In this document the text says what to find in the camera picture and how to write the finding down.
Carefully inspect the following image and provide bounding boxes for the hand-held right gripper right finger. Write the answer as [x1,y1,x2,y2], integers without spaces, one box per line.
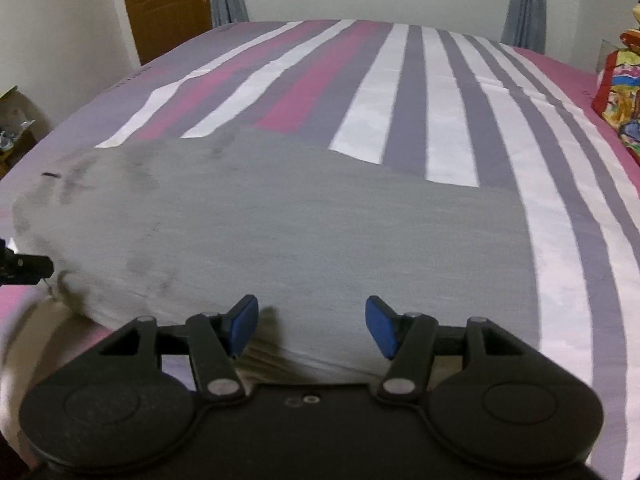
[365,296,532,402]

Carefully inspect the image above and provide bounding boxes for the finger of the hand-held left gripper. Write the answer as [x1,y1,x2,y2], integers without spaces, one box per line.
[0,239,54,286]

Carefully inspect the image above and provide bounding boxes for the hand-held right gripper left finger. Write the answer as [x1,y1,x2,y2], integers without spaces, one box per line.
[99,295,259,402]

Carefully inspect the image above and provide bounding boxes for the grey pants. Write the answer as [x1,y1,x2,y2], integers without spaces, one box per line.
[11,127,542,377]

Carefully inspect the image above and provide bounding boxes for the wooden cabinet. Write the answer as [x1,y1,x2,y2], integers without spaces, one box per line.
[0,86,40,177]

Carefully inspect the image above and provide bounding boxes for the clutter in cabinet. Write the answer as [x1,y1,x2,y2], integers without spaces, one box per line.
[0,110,36,153]

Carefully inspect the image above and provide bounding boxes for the bed with striped sheet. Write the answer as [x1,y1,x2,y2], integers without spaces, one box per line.
[0,19,640,480]

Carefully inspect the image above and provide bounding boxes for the wooden door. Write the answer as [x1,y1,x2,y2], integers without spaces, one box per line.
[116,0,214,66]

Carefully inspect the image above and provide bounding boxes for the colourful printed bag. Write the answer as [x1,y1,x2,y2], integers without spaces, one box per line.
[591,30,640,167]

